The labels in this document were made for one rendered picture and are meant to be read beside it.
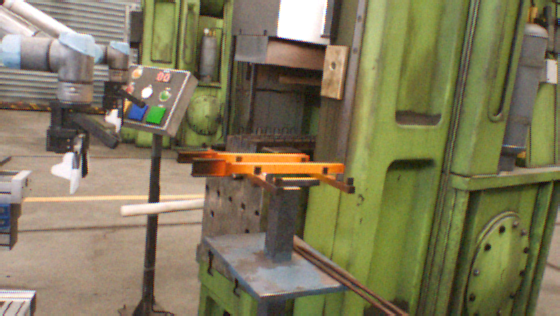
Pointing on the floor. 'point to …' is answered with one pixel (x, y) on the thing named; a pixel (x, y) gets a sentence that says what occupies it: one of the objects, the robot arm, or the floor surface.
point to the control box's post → (152, 217)
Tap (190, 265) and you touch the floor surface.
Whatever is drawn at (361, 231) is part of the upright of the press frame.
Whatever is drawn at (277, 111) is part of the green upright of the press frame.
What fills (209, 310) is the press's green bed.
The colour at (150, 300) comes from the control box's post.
